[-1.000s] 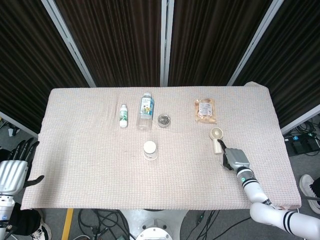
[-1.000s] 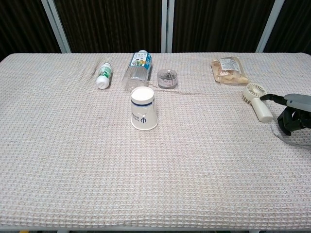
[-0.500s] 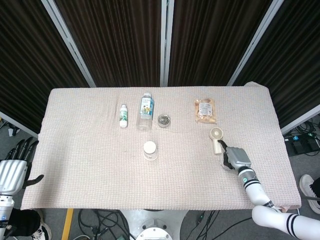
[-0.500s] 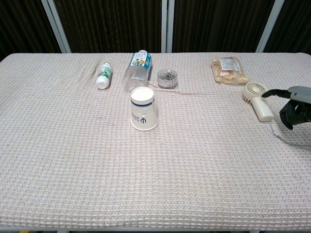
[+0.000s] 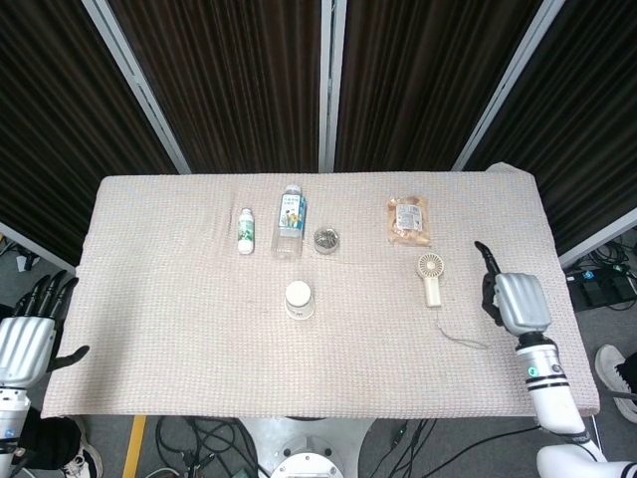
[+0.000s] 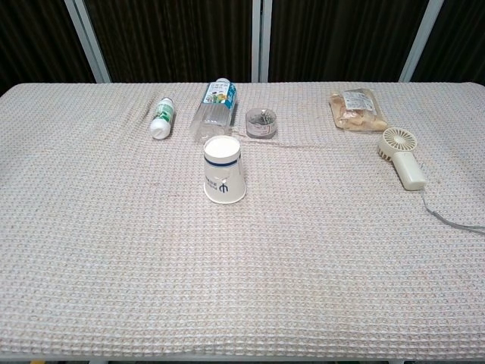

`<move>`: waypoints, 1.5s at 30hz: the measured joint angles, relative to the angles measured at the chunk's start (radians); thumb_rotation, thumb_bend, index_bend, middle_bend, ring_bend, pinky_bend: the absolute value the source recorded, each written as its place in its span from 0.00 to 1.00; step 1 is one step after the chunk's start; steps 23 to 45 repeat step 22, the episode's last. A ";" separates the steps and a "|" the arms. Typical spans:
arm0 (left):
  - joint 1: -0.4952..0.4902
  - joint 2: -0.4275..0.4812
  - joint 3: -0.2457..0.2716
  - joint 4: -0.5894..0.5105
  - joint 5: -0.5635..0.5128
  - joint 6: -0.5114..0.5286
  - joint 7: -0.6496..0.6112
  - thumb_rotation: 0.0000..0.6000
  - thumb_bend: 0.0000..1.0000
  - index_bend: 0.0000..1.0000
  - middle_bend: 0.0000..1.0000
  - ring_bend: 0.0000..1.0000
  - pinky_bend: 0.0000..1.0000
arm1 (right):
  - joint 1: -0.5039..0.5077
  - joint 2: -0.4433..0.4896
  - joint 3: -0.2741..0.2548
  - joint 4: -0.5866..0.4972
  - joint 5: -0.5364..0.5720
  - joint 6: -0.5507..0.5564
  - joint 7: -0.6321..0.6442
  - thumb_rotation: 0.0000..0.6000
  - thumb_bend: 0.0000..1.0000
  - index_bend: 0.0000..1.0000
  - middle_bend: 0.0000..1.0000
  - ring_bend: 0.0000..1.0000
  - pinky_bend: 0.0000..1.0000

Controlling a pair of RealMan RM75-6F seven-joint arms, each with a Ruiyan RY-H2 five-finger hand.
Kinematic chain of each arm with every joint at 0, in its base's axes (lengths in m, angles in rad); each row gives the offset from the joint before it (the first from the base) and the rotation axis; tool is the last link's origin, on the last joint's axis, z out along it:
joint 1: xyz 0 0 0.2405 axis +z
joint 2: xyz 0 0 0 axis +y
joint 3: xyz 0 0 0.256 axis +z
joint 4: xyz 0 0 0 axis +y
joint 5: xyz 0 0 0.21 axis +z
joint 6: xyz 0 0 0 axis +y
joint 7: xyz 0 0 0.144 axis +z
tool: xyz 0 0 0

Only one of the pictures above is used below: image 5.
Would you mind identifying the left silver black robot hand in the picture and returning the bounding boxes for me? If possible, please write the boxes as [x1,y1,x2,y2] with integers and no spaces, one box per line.
[0,272,91,389]

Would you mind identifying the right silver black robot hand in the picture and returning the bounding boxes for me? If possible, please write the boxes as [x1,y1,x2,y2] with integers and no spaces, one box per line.
[474,241,552,337]

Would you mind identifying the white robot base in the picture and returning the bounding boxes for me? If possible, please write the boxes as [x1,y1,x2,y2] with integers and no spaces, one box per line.
[237,416,374,478]

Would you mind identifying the white handheld fan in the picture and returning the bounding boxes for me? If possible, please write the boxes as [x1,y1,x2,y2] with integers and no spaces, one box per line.
[415,253,446,310]

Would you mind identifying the grey black sneaker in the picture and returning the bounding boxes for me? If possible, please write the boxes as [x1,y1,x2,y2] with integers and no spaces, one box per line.
[594,344,637,425]

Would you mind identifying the black white sneaker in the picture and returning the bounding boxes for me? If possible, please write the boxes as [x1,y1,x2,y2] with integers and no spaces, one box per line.
[58,441,105,478]

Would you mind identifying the clear bag of snacks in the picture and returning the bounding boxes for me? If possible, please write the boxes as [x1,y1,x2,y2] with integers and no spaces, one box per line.
[387,195,432,247]

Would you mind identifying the round tin of clips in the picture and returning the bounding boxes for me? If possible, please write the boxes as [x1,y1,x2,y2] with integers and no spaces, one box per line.
[313,226,342,257]

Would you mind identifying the beige woven tablecloth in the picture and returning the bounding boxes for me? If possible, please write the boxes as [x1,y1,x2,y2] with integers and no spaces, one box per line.
[40,161,600,422]

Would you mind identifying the clear plastic water bottle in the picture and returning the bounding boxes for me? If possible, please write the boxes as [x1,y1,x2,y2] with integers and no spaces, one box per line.
[271,183,308,260]

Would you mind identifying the small white green bottle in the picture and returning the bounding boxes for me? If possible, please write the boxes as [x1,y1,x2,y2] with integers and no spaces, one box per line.
[237,207,256,256]

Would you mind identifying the black floor cables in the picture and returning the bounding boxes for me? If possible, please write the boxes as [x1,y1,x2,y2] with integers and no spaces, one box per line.
[154,416,260,478]

